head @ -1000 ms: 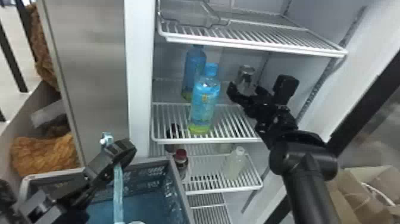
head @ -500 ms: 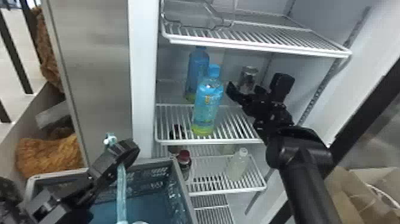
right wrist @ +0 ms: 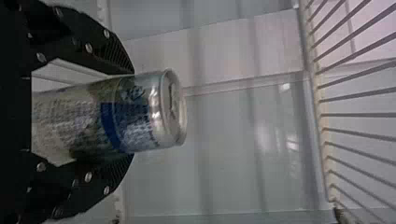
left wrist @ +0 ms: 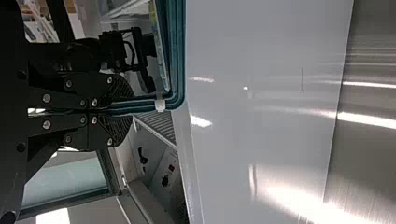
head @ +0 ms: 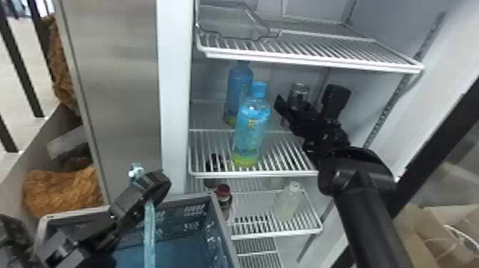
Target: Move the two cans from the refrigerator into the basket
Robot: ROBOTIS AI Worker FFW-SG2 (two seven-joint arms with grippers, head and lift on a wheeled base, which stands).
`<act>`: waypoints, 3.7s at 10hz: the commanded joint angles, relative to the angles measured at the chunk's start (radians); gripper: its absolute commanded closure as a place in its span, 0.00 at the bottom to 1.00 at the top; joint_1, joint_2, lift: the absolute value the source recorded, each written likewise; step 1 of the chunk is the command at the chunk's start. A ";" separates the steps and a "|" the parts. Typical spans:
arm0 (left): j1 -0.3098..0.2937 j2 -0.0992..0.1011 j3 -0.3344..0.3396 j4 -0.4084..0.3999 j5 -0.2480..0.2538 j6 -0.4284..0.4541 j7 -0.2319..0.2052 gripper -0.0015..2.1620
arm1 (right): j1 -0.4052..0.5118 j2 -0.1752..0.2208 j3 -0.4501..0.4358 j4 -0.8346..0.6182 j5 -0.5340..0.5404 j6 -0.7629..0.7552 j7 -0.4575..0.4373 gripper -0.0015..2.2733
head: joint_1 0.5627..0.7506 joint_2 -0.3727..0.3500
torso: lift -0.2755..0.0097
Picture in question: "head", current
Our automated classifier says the blue basket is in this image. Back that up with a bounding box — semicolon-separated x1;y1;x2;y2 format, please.
35;163;241;268

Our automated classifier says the clear box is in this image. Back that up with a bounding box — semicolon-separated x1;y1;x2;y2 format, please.
194;0;282;42

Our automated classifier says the white fridge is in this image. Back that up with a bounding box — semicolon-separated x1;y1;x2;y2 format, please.
55;0;479;268

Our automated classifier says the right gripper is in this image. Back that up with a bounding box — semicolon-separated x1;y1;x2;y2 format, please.
273;94;351;156

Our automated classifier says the clear bottle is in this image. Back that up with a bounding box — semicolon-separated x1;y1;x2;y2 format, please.
272;180;304;223

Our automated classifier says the blue bottle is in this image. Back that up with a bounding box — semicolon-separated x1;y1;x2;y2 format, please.
222;60;255;128
231;81;272;169

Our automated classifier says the black bottle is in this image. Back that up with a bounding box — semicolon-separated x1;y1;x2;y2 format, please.
204;153;226;189

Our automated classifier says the dark bottle red cap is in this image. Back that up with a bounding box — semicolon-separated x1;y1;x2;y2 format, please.
215;182;234;222

